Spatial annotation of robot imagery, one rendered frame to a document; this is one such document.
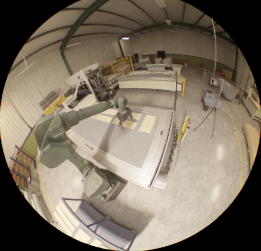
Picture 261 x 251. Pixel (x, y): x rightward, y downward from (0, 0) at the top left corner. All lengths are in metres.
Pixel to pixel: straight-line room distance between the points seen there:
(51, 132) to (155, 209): 2.43
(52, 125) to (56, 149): 0.19
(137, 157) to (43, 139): 1.39
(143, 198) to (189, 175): 1.29
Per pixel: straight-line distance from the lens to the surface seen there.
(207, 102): 4.08
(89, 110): 0.96
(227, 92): 6.21
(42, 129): 0.80
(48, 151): 0.79
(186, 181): 2.50
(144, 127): 1.86
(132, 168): 1.52
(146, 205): 2.40
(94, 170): 1.48
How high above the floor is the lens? 2.33
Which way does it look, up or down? 44 degrees down
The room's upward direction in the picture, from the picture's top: 19 degrees counter-clockwise
